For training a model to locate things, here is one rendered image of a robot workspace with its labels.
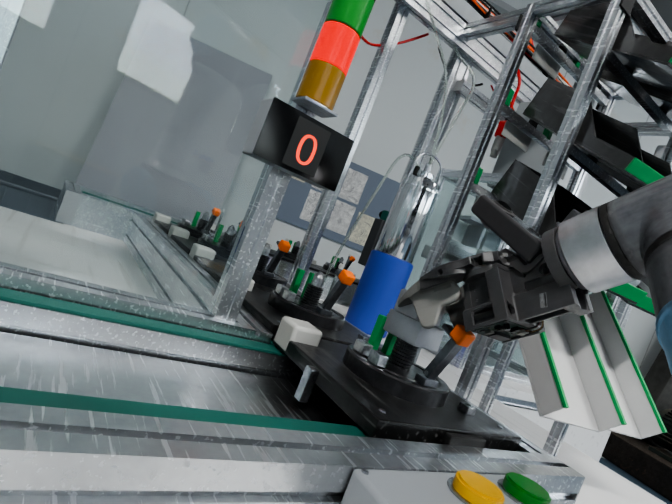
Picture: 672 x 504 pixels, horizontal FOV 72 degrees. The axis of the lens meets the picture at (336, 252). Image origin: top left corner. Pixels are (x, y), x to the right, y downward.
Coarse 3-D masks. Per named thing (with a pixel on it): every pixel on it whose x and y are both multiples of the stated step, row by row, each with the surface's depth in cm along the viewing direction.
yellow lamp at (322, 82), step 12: (312, 60) 56; (312, 72) 56; (324, 72) 56; (336, 72) 56; (300, 84) 57; (312, 84) 56; (324, 84) 56; (336, 84) 57; (312, 96) 56; (324, 96) 56; (336, 96) 57
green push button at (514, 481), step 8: (512, 472) 42; (504, 480) 41; (512, 480) 40; (520, 480) 41; (528, 480) 42; (512, 488) 40; (520, 488) 39; (528, 488) 40; (536, 488) 41; (520, 496) 39; (528, 496) 39; (536, 496) 39; (544, 496) 39
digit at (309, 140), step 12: (300, 120) 55; (300, 132) 55; (312, 132) 56; (324, 132) 57; (288, 144) 55; (300, 144) 56; (312, 144) 56; (324, 144) 57; (288, 156) 55; (300, 156) 56; (312, 156) 57; (300, 168) 56; (312, 168) 57
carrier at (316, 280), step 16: (304, 272) 83; (320, 272) 80; (288, 288) 79; (304, 288) 85; (320, 288) 80; (256, 304) 73; (272, 304) 77; (288, 304) 74; (304, 304) 78; (320, 304) 86; (272, 320) 66; (304, 320) 74; (320, 320) 74; (336, 320) 76; (272, 336) 65; (336, 336) 73; (352, 336) 78
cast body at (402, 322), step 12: (396, 312) 60; (408, 312) 58; (396, 324) 59; (408, 324) 57; (420, 324) 56; (396, 336) 58; (408, 336) 57; (420, 336) 56; (432, 336) 57; (432, 348) 57
